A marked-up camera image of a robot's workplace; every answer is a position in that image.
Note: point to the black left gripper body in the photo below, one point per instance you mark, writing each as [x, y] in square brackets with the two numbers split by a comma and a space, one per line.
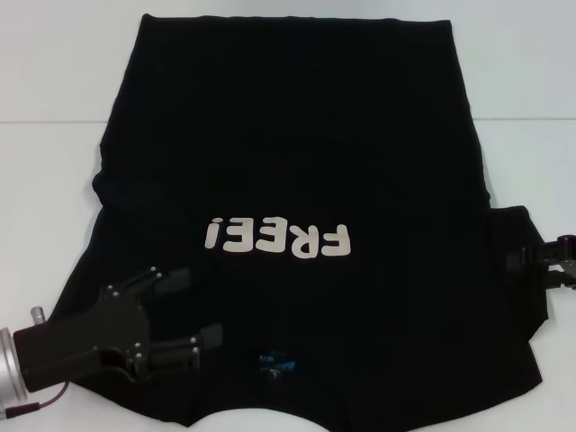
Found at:
[90, 342]

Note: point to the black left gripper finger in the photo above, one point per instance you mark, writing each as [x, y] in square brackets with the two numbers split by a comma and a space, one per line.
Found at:
[175, 355]
[166, 281]

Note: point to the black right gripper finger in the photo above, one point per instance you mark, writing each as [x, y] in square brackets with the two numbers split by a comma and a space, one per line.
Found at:
[531, 256]
[562, 280]

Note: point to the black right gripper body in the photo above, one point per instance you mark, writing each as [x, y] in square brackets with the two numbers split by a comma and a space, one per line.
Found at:
[569, 252]

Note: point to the black t-shirt with FREE print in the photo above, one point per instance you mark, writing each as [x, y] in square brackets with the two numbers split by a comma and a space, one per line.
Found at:
[288, 157]

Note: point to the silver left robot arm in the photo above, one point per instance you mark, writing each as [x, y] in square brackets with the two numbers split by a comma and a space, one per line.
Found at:
[9, 369]

